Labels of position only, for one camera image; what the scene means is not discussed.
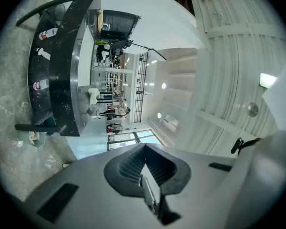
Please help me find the round metal disc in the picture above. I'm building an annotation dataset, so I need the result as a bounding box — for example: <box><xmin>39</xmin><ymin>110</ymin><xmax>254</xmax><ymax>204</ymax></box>
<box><xmin>246</xmin><ymin>102</ymin><xmax>259</xmax><ymax>117</ymax></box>

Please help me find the white wall lamp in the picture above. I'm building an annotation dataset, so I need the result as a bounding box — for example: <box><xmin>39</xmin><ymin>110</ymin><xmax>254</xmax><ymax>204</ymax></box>
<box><xmin>259</xmin><ymin>72</ymin><xmax>279</xmax><ymax>89</ymax></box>

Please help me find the white plastic piece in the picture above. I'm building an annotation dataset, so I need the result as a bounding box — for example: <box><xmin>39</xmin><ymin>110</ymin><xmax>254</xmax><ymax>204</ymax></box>
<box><xmin>87</xmin><ymin>87</ymin><xmax>101</xmax><ymax>105</ymax></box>

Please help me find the green waste bin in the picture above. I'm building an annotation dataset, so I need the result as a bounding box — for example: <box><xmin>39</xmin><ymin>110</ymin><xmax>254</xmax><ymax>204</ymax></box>
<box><xmin>18</xmin><ymin>130</ymin><xmax>46</xmax><ymax>149</ymax></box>

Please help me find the black tripod stand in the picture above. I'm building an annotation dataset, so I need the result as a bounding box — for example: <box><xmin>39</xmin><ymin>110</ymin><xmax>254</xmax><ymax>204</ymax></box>
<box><xmin>109</xmin><ymin>40</ymin><xmax>167</xmax><ymax>62</ymax></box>

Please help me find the black clip with strap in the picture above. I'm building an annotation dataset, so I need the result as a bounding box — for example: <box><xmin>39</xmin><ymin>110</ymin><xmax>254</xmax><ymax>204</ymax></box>
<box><xmin>230</xmin><ymin>137</ymin><xmax>262</xmax><ymax>155</ymax></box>

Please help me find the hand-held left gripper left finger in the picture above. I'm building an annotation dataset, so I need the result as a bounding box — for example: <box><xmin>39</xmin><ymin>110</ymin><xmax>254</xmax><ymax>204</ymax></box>
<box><xmin>103</xmin><ymin>143</ymin><xmax>146</xmax><ymax>197</ymax></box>

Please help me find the small white figure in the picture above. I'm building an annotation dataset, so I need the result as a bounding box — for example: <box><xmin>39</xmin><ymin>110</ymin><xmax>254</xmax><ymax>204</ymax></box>
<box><xmin>36</xmin><ymin>47</ymin><xmax>51</xmax><ymax>61</ymax></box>

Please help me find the black grid rack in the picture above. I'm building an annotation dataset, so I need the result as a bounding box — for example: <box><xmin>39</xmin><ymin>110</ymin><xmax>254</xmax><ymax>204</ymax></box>
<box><xmin>133</xmin><ymin>52</ymin><xmax>149</xmax><ymax>124</ymax></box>

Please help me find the black metal counter leg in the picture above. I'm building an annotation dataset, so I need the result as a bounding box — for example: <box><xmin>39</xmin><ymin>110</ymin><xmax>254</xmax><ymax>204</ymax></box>
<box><xmin>14</xmin><ymin>124</ymin><xmax>60</xmax><ymax>135</ymax></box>
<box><xmin>15</xmin><ymin>0</ymin><xmax>73</xmax><ymax>27</ymax></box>

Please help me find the white air conditioner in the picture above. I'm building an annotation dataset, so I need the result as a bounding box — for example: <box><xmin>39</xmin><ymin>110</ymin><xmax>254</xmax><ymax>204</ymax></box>
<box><xmin>163</xmin><ymin>114</ymin><xmax>180</xmax><ymax>131</ymax></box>

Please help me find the white bottle red label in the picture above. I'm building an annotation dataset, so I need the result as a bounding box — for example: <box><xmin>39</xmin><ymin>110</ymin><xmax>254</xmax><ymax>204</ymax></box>
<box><xmin>33</xmin><ymin>79</ymin><xmax>50</xmax><ymax>91</ymax></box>
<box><xmin>39</xmin><ymin>28</ymin><xmax>59</xmax><ymax>41</ymax></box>

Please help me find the white sink basin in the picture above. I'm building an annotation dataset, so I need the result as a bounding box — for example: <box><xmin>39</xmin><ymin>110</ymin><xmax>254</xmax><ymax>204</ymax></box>
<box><xmin>78</xmin><ymin>26</ymin><xmax>96</xmax><ymax>87</ymax></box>

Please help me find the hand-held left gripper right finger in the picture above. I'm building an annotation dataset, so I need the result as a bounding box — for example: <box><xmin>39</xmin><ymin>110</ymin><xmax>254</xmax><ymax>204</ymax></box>
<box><xmin>144</xmin><ymin>143</ymin><xmax>192</xmax><ymax>226</ymax></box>

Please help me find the black marble vanity counter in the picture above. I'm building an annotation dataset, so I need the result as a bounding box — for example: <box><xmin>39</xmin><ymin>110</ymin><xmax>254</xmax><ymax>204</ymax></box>
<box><xmin>28</xmin><ymin>0</ymin><xmax>102</xmax><ymax>137</ymax></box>

